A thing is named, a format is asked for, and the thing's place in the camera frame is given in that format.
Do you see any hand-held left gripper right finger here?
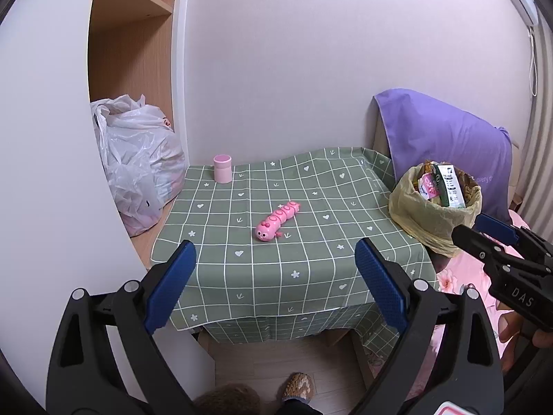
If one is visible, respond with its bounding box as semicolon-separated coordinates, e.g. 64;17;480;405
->
346;238;506;415

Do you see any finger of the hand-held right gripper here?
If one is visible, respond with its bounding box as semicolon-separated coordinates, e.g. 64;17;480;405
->
451;225;525;269
473;214;553;265

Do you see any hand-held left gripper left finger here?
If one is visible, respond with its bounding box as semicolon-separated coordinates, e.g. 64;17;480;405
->
45;239;197;415

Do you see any bin with yellow liner bag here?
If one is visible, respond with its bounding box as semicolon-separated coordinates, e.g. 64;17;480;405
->
388;161;482;259

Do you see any pink white small packet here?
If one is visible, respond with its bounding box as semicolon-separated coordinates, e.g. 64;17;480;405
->
418;174;438;202

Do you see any person's right hand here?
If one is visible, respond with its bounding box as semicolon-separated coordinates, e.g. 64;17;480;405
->
500;310;553;350

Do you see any pink floral blanket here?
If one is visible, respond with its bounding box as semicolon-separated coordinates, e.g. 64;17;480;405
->
432;210;553;372

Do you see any white curtain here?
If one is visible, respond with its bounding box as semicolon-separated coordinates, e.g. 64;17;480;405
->
529;21;553;225

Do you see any green checkered tablecloth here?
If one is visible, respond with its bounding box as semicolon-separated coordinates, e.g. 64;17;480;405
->
150;147;439;368

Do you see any pink caterpillar toy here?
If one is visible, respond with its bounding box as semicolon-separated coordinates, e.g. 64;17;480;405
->
254;200;302;241

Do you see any pink cup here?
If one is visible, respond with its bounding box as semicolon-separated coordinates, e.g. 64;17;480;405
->
213;154;233;184

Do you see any white plastic bag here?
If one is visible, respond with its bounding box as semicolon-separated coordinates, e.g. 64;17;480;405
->
90;94;187;238

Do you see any brown furry slipper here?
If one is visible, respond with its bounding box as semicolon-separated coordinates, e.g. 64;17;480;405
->
192;387;262;415

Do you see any knitted slipper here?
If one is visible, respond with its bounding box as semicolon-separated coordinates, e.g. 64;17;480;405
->
279;372;316;407

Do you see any dark trouser leg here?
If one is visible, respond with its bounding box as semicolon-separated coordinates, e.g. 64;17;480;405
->
276;398;325;415

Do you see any wooden shelf unit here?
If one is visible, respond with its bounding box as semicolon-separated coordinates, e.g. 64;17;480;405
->
88;0;191;269

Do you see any white cable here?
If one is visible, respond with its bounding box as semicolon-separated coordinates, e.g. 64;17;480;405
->
528;26;538;98

